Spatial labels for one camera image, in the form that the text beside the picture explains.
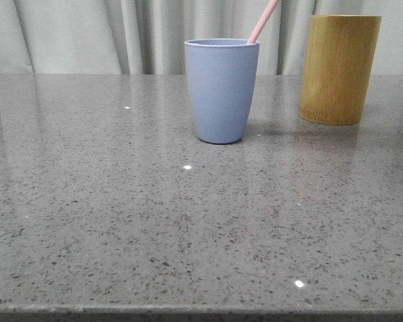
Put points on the pink chopstick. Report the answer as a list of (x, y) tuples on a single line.
[(264, 18)]

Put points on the blue plastic cup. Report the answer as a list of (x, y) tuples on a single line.
[(221, 75)]

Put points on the bamboo wooden cup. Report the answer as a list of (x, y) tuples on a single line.
[(337, 67)]

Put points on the white pleated curtain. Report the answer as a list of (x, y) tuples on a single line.
[(146, 37)]

